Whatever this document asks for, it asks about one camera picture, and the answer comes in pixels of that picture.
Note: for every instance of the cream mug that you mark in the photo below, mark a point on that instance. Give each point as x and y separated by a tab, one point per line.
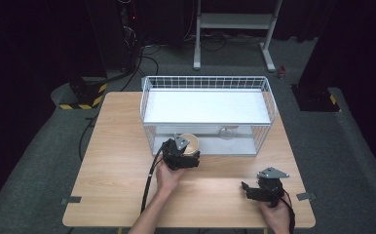
192	143

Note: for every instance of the small red floor object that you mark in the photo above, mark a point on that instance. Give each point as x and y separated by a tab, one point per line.
282	72

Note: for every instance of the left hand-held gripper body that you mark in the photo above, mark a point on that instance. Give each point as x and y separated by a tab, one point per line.
174	156

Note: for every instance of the clear jar with white lid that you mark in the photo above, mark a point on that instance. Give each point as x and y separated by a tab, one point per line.
227	132

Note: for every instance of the person's left hand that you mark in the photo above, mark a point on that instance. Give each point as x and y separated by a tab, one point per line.
168	177

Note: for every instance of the black base with striped edge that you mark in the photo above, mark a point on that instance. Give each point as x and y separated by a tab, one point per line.
85	94
316	99

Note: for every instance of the grey tape piece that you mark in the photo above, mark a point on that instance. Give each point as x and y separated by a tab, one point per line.
70	200
306	196

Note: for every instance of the person's right hand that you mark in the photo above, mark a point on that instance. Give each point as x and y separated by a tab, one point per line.
277	217

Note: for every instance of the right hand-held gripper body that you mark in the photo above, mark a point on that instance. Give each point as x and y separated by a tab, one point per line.
270	188

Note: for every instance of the white metal stand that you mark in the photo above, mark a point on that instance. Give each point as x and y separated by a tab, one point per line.
234	22

